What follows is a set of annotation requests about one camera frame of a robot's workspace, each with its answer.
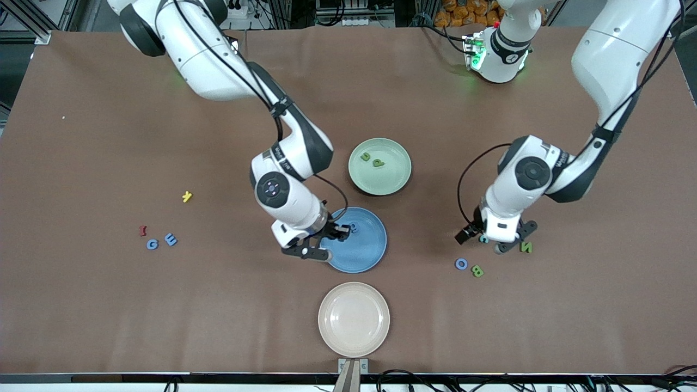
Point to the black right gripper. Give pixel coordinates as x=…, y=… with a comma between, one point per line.
x=330, y=231

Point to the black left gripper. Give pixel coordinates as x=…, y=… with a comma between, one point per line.
x=472, y=227

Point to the green letter B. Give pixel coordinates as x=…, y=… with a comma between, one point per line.
x=477, y=270

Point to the green letter N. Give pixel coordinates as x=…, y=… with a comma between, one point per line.
x=527, y=248

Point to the green letter P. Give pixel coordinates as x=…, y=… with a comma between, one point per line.
x=378, y=163

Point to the blue letter E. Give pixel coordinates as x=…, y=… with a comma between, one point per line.
x=171, y=239

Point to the blue letter G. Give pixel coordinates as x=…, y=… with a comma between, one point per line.
x=152, y=244

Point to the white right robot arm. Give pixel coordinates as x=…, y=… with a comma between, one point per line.
x=212, y=65

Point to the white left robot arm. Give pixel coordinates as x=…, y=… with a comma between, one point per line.
x=615, y=54

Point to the blue plate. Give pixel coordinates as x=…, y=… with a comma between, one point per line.
x=365, y=250

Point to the blue letter O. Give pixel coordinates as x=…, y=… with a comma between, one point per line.
x=461, y=264

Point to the light green plate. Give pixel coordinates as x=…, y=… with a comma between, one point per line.
x=392, y=179

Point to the beige plate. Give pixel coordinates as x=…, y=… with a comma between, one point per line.
x=354, y=319

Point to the brown table cover sheet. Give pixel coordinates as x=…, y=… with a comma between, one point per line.
x=218, y=326

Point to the yellow letter K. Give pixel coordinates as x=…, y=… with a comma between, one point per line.
x=187, y=196

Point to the dark equipment rack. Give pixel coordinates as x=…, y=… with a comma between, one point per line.
x=354, y=13

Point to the orange bags pile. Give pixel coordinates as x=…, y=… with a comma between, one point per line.
x=463, y=13

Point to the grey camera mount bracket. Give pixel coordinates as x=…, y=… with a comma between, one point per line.
x=353, y=370

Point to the black table edge rail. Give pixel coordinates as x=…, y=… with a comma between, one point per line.
x=218, y=378

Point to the aluminium frame profile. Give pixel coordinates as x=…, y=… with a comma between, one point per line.
x=27, y=22

